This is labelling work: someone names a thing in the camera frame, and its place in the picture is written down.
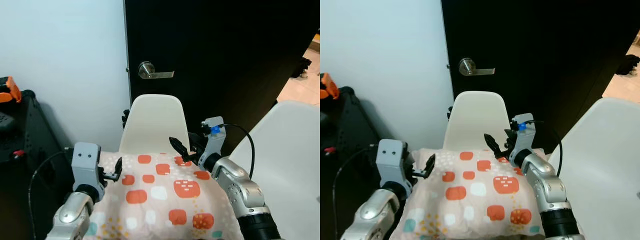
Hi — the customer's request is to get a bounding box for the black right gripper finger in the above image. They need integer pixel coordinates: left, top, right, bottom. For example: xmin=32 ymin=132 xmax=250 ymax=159
xmin=169 ymin=136 xmax=191 ymax=161
xmin=483 ymin=133 xmax=505 ymax=160

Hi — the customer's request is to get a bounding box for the pink patterned pillow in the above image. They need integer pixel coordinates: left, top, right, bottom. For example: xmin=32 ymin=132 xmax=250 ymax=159
xmin=85 ymin=150 xmax=246 ymax=240
xmin=390 ymin=147 xmax=548 ymax=240

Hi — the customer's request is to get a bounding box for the white plastic chair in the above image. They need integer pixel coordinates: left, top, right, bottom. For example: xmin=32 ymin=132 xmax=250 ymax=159
xmin=442 ymin=91 xmax=512 ymax=151
xmin=227 ymin=100 xmax=321 ymax=240
xmin=118 ymin=94 xmax=191 ymax=156

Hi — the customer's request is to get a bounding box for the black storage rack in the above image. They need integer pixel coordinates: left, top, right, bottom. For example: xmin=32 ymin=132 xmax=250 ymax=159
xmin=0 ymin=89 xmax=76 ymax=240
xmin=320 ymin=86 xmax=386 ymax=240

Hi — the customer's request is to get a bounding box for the black door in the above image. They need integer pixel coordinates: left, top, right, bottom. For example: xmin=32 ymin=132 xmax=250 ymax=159
xmin=441 ymin=0 xmax=640 ymax=153
xmin=124 ymin=0 xmax=321 ymax=156

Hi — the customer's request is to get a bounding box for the orange black tool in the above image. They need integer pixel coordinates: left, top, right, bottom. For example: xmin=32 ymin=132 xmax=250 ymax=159
xmin=320 ymin=72 xmax=341 ymax=101
xmin=0 ymin=76 xmax=22 ymax=103

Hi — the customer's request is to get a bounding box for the small black object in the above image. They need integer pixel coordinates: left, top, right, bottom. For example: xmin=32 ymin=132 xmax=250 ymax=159
xmin=292 ymin=56 xmax=312 ymax=78
xmin=616 ymin=54 xmax=640 ymax=76

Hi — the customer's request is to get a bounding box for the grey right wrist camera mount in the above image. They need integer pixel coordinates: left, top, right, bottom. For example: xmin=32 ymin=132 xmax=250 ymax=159
xmin=510 ymin=112 xmax=537 ymax=161
xmin=199 ymin=116 xmax=227 ymax=168

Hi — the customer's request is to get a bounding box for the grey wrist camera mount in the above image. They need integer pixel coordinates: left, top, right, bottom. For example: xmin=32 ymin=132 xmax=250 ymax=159
xmin=375 ymin=138 xmax=415 ymax=186
xmin=199 ymin=116 xmax=227 ymax=168
xmin=71 ymin=142 xmax=105 ymax=188
xmin=510 ymin=112 xmax=537 ymax=161

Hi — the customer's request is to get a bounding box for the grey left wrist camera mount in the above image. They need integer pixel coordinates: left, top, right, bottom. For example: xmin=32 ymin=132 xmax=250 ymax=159
xmin=375 ymin=138 xmax=415 ymax=186
xmin=71 ymin=142 xmax=105 ymax=188

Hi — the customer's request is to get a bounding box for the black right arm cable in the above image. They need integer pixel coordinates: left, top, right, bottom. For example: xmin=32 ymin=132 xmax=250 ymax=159
xmin=530 ymin=120 xmax=563 ymax=178
xmin=220 ymin=123 xmax=256 ymax=178

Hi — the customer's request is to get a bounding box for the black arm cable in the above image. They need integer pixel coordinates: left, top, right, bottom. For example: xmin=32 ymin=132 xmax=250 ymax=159
xmin=332 ymin=145 xmax=378 ymax=240
xmin=530 ymin=120 xmax=563 ymax=178
xmin=220 ymin=123 xmax=256 ymax=178
xmin=28 ymin=150 xmax=73 ymax=240

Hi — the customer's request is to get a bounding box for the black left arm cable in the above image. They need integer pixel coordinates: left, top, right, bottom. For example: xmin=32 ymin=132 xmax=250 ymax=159
xmin=28 ymin=150 xmax=73 ymax=240
xmin=332 ymin=145 xmax=378 ymax=240

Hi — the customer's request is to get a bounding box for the silver door lever handle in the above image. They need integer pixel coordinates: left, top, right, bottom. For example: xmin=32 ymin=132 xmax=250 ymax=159
xmin=458 ymin=57 xmax=496 ymax=77
xmin=138 ymin=61 xmax=175 ymax=80

